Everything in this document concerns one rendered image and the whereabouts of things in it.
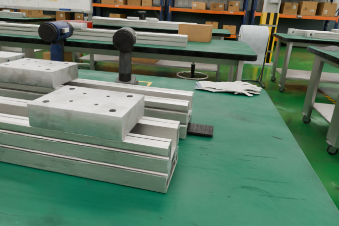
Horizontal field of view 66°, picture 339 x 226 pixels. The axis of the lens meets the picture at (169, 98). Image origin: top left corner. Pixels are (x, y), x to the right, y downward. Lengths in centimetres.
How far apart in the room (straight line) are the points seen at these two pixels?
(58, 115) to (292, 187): 40
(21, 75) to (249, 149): 55
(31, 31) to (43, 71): 187
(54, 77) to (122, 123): 32
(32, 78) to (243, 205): 54
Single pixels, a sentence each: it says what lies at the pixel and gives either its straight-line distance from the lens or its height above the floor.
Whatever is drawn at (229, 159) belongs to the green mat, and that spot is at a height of 78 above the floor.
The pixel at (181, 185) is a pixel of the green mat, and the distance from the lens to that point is 46.
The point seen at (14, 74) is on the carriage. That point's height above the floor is 89.
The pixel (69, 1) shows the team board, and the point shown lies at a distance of 378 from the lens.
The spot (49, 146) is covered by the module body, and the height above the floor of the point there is 83.
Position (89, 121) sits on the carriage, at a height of 89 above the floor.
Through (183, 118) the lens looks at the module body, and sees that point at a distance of 57.
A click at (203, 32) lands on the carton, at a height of 87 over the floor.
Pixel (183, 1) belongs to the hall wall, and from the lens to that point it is 1105.
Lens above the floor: 106
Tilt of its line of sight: 19 degrees down
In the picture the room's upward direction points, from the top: 3 degrees clockwise
